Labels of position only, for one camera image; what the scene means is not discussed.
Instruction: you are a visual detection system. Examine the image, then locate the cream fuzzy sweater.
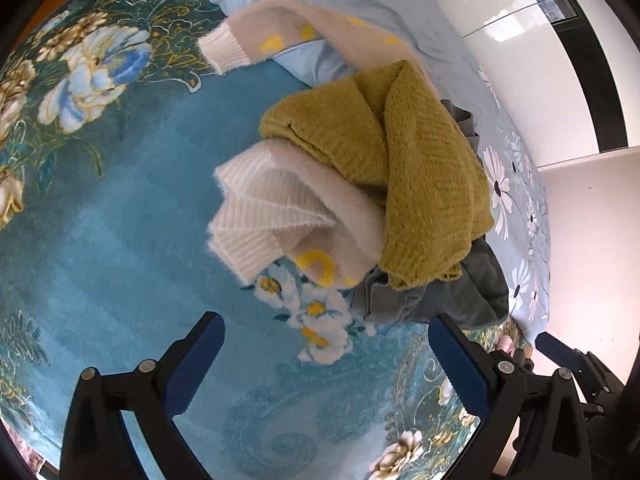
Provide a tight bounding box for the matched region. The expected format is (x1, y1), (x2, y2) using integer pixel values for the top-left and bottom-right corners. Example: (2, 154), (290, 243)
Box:
(197, 0), (441, 291)

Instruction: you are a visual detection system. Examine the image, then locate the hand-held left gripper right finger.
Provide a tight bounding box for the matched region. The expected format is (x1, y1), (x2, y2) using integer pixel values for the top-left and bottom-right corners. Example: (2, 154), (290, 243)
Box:
(428, 312), (594, 480)

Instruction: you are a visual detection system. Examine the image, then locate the dark grey garment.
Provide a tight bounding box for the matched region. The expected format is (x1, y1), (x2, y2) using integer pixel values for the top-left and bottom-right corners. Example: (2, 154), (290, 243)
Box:
(350, 100), (511, 326)

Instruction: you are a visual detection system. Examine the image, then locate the teal floral blanket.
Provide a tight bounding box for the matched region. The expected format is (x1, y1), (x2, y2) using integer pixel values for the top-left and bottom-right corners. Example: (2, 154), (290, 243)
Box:
(0, 0), (531, 480)

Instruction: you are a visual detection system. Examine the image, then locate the olive knit sweater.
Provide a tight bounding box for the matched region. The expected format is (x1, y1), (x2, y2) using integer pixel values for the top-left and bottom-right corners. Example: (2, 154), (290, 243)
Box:
(259, 60), (496, 290)

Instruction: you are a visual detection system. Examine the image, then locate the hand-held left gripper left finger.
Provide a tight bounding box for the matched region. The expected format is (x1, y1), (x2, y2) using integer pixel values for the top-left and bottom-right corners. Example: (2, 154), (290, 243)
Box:
(60, 311), (226, 480)

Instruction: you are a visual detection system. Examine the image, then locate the white wardrobe with black stripe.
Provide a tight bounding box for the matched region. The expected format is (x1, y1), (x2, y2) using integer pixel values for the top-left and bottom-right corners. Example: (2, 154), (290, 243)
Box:
(415, 0), (640, 167)

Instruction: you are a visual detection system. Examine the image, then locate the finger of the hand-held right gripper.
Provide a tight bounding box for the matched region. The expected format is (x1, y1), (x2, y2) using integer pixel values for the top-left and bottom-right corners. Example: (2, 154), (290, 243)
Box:
(536, 332), (583, 368)

